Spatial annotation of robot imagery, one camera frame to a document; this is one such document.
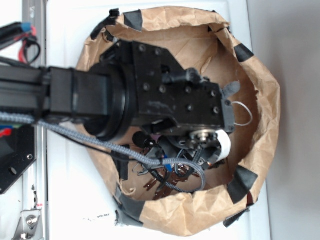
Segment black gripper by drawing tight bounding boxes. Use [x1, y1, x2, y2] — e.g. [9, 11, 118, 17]
[84, 40, 235, 161]

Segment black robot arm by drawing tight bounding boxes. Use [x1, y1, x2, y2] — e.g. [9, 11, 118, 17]
[0, 40, 235, 163]

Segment brown paper bag tray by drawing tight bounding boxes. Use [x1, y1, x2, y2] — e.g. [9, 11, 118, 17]
[74, 6, 281, 238]

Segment white plastic board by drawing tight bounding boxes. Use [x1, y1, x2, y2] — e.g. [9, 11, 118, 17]
[46, 0, 271, 240]

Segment aluminium rail frame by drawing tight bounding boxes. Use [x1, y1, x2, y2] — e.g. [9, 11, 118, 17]
[16, 0, 50, 240]

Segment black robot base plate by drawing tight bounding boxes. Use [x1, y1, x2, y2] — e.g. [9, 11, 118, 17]
[0, 125, 36, 195]

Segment grey braided cable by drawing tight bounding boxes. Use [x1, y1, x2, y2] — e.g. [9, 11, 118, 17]
[0, 111, 207, 193]

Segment red and black wires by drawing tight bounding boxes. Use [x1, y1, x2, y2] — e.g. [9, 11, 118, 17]
[0, 21, 41, 65]

